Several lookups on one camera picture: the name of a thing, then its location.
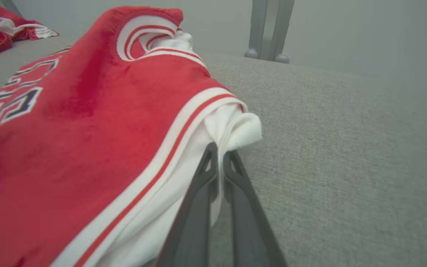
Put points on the grey double partition post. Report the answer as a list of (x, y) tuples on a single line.
[(258, 29)]

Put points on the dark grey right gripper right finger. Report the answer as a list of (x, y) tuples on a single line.
[(250, 230)]

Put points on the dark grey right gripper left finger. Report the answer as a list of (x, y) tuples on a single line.
[(191, 230)]

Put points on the red basketball jersey white trim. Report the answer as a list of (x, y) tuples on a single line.
[(106, 129)]

